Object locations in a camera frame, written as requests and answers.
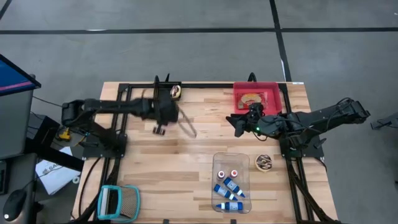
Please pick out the monitor with blue screen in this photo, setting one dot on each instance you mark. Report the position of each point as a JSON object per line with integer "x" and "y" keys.
{"x": 12, "y": 79}

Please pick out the black computer mouse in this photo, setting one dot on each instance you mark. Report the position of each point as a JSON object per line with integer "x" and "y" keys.
{"x": 14, "y": 205}

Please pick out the white paper booklet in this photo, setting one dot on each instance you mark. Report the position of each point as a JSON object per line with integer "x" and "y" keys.
{"x": 56, "y": 177}

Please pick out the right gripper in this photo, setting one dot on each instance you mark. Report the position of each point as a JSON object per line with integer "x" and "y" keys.
{"x": 270, "y": 124}

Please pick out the black box on floor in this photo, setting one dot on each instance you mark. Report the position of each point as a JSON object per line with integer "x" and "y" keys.
{"x": 40, "y": 127}

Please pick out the black stand bar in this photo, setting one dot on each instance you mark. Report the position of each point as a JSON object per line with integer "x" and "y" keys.
{"x": 56, "y": 157}

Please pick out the black stand foot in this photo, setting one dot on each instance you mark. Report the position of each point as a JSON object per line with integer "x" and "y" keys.
{"x": 384, "y": 123}

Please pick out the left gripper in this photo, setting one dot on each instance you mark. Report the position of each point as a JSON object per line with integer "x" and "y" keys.
{"x": 163, "y": 109}

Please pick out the black aluminium table frame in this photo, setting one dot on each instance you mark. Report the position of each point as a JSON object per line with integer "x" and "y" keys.
{"x": 205, "y": 85}

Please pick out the teal mesh desk organizer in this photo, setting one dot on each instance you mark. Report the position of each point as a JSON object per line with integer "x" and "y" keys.
{"x": 124, "y": 203}

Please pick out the grey cabinet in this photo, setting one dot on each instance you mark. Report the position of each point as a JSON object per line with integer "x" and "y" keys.
{"x": 15, "y": 124}

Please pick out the red plastic tray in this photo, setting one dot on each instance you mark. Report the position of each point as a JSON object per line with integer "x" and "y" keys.
{"x": 273, "y": 93}

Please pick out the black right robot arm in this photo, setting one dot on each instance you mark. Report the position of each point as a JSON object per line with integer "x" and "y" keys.
{"x": 326, "y": 116}

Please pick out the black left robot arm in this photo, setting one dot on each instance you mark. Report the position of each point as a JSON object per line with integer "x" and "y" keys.
{"x": 109, "y": 105}

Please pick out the blue food colour bottle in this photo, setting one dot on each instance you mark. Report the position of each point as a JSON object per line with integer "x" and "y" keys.
{"x": 221, "y": 189}
{"x": 232, "y": 186}
{"x": 231, "y": 206}

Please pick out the dark red food colour bottle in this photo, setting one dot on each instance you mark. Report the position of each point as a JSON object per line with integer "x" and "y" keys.
{"x": 220, "y": 175}

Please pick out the orange food colour bottle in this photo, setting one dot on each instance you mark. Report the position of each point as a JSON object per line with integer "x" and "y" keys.
{"x": 234, "y": 173}

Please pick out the clear plastic tray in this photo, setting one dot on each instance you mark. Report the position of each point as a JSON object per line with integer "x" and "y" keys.
{"x": 231, "y": 160}

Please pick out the red snack box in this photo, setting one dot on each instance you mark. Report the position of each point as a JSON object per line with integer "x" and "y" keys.
{"x": 245, "y": 99}

